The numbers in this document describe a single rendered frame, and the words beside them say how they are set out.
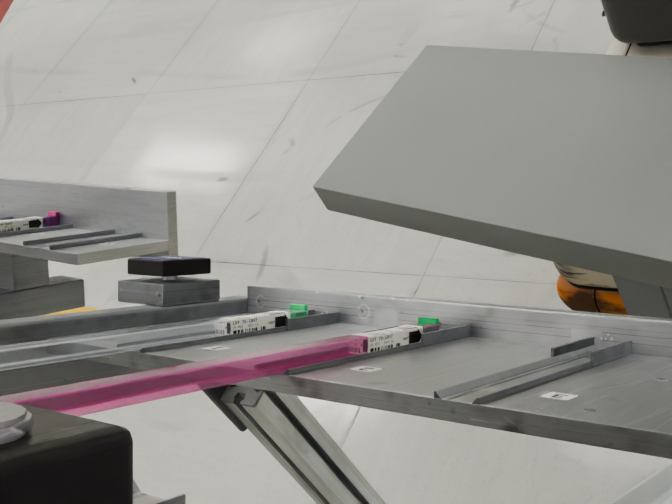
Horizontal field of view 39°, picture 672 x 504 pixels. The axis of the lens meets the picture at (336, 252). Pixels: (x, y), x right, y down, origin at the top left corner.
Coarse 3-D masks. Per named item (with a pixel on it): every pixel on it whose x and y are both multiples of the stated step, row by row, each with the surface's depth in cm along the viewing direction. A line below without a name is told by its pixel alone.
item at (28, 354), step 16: (208, 320) 62; (224, 320) 62; (80, 336) 54; (96, 336) 54; (112, 336) 54; (128, 336) 55; (144, 336) 56; (160, 336) 57; (176, 336) 58; (192, 336) 59; (208, 336) 60; (0, 352) 48; (16, 352) 49; (32, 352) 50; (48, 352) 51; (64, 352) 52; (80, 352) 52; (96, 352) 53; (112, 352) 54; (0, 368) 48; (16, 368) 49
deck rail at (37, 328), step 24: (96, 312) 65; (120, 312) 66; (144, 312) 68; (168, 312) 69; (192, 312) 71; (216, 312) 74; (240, 312) 76; (0, 336) 58; (24, 336) 60; (48, 336) 61; (72, 360) 63; (0, 384) 59; (24, 384) 60; (48, 384) 61
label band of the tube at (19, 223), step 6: (0, 222) 94; (6, 222) 94; (12, 222) 95; (18, 222) 95; (24, 222) 96; (30, 222) 96; (36, 222) 97; (42, 222) 97; (0, 228) 94; (6, 228) 94; (12, 228) 95; (18, 228) 95; (24, 228) 96; (30, 228) 96
